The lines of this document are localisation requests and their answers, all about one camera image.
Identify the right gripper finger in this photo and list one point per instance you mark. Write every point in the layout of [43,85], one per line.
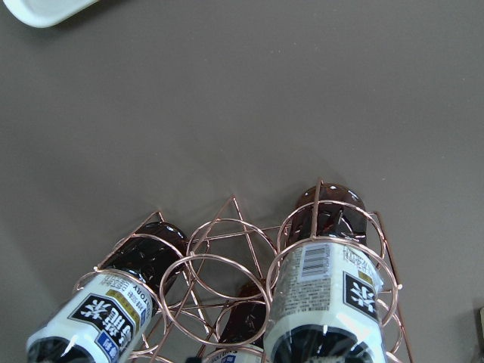
[478,356]

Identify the cream rabbit tray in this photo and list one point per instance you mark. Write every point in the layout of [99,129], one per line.
[45,13]

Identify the tea bottle taken out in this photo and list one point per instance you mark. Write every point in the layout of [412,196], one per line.
[104,321]

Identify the tea bottle by handle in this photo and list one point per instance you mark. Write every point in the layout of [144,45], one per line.
[244,322]

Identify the tea bottle near pedestal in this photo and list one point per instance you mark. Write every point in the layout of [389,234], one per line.
[324,307]

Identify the copper wire bottle basket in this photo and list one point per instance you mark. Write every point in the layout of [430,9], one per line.
[231,260]

